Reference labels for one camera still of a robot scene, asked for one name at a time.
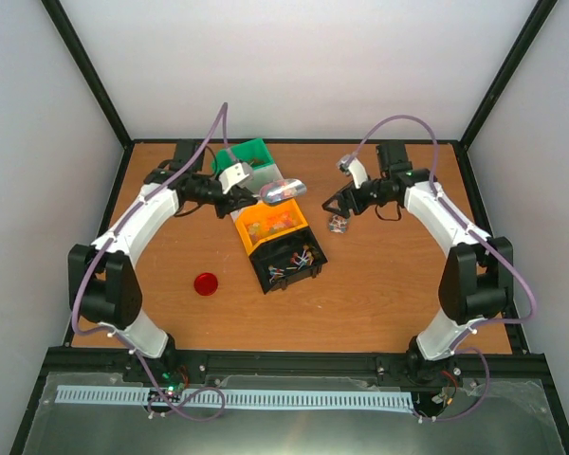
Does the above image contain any white candy bin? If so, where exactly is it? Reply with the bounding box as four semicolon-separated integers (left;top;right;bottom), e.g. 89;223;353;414
249;163;283;192

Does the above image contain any light blue cable duct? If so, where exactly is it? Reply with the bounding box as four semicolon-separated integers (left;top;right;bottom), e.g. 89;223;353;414
54;385;413;413

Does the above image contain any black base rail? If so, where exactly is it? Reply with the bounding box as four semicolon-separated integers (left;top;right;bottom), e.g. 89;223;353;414
42;347;549;392

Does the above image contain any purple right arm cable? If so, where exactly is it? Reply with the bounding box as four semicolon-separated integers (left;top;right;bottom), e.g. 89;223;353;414
345;113;538;425

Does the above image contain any red jar lid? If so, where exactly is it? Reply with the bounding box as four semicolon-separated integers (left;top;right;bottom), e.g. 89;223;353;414
193;272;219;297

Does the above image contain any green candy bin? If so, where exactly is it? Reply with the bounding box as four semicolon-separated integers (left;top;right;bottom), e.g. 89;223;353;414
211;138;277;176

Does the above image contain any yellow candy bin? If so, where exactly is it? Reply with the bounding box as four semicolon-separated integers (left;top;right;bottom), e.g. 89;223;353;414
234;199;308;256

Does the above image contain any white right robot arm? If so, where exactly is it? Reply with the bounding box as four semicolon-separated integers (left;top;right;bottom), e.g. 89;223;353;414
322;140;513;384

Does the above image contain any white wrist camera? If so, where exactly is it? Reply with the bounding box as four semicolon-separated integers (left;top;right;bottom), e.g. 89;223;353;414
218;162;253;194
337;155;369;189

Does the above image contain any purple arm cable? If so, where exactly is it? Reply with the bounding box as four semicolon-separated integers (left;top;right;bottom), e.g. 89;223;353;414
345;113;538;425
69;101;231;421

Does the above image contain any black enclosure frame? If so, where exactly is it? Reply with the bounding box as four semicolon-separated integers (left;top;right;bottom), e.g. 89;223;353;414
10;1;569;454

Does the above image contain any black candy bin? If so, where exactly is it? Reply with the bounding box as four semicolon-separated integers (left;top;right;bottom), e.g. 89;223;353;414
249;227;328;294

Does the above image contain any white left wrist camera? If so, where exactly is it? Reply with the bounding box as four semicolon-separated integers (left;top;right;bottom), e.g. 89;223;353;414
218;162;253;194

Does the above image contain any clear plastic jar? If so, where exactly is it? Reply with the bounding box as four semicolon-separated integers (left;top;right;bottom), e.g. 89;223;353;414
327;214;349;234

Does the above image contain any silver metal scoop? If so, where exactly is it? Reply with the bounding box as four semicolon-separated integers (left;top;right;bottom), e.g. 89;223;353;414
259;178;307;206

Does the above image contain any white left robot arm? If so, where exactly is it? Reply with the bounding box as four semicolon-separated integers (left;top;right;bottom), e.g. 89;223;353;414
67;144;257;382

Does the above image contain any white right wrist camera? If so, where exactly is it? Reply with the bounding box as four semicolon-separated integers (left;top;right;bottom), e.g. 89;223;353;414
337;155;369;189

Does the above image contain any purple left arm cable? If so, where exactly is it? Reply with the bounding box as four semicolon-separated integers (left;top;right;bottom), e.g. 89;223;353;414
69;101;231;421

